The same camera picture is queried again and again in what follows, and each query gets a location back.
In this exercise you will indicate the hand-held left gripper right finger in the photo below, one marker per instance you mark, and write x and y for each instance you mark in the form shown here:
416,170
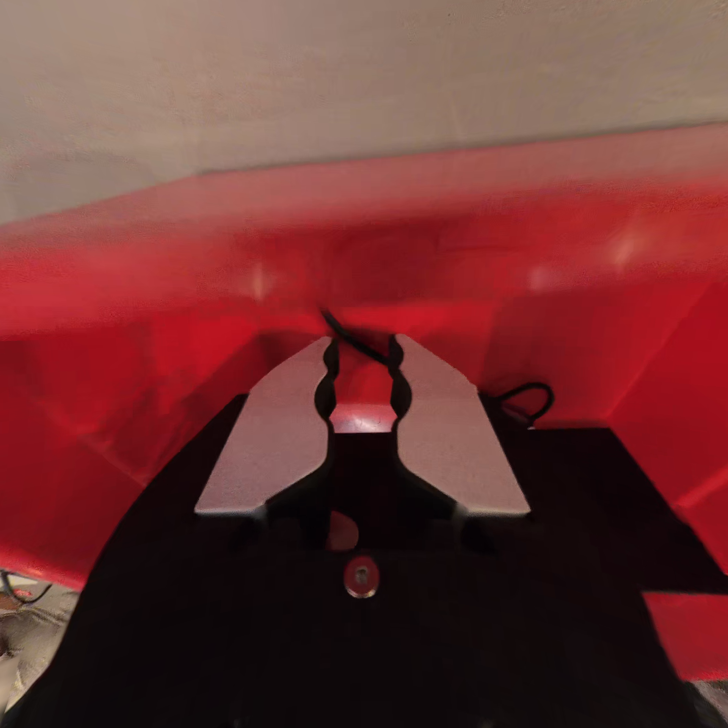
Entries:
455,443

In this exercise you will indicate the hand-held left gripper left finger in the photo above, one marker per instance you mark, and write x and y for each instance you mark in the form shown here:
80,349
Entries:
278,438

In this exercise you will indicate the red plastic bin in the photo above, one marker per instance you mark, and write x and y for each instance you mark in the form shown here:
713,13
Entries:
170,398

